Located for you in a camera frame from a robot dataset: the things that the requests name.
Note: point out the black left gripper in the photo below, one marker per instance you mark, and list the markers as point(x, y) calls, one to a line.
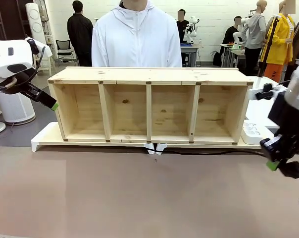
point(24, 83)

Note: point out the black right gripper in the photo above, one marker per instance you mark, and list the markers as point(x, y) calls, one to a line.
point(291, 119)

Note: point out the small white robot arm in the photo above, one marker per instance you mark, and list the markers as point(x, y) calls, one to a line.
point(238, 37)

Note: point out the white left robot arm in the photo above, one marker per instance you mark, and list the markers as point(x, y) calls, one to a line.
point(13, 52)

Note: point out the white cylindrical air purifier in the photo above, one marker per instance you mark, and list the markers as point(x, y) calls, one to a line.
point(14, 109)

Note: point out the white power strip round sockets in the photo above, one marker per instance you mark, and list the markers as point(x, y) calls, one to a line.
point(253, 134)

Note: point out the light wooden stool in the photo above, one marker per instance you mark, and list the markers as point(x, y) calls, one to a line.
point(44, 62)

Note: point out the white side platform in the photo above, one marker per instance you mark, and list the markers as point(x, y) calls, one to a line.
point(261, 111)

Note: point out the black mesh office chair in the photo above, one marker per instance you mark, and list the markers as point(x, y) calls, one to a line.
point(64, 49)

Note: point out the black plug adapter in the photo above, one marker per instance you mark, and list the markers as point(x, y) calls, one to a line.
point(264, 91)

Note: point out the white socket block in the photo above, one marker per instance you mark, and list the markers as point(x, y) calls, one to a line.
point(253, 94)

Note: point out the man in black clothes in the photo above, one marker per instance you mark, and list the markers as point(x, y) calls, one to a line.
point(79, 32)

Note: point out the white tower air conditioner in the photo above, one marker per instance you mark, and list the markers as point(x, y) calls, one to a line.
point(34, 19)

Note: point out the black tripod stand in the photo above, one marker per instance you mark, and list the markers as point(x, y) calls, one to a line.
point(265, 52)

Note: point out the light wooden four-bay shelf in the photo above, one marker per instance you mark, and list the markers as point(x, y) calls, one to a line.
point(149, 74)

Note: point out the mannequin in yellow jacket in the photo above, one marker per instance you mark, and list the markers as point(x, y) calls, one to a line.
point(280, 37)

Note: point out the person in white hoodie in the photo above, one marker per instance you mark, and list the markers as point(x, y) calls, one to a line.
point(137, 37)

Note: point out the mannequin in grey hoodie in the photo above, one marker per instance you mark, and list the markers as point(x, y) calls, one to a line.
point(257, 29)

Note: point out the seated person in black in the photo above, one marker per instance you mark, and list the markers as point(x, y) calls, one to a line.
point(232, 32)

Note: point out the grey work table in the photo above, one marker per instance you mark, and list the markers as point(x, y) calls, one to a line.
point(189, 49)

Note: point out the person in black shirt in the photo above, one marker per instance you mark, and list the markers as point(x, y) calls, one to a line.
point(182, 27)

